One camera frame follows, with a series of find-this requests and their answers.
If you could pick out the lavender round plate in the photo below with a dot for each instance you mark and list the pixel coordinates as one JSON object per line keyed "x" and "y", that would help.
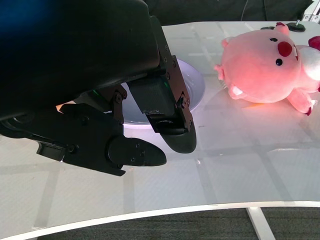
{"x": 195, "y": 82}

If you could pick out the black round table grommet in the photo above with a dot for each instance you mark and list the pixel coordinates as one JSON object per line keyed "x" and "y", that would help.
{"x": 296, "y": 27}

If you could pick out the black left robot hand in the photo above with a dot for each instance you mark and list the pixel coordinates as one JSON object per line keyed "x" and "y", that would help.
{"x": 75, "y": 62}

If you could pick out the pink plush pig doll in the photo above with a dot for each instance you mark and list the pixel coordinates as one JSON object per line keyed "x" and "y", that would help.
{"x": 255, "y": 67}

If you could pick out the aluminium frame profile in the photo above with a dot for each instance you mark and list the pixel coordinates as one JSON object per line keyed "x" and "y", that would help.
{"x": 311, "y": 12}

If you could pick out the white table frame bar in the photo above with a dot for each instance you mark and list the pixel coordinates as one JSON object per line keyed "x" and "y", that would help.
{"x": 261, "y": 225}

